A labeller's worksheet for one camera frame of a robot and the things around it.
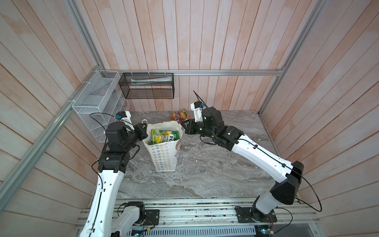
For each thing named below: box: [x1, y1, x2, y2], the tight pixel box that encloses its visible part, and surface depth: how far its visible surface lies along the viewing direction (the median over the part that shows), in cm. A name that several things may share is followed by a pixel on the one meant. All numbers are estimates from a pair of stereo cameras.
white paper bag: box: [142, 120, 186, 172], surface depth 80 cm
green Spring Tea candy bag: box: [149, 128, 180, 146], surface depth 85 cm
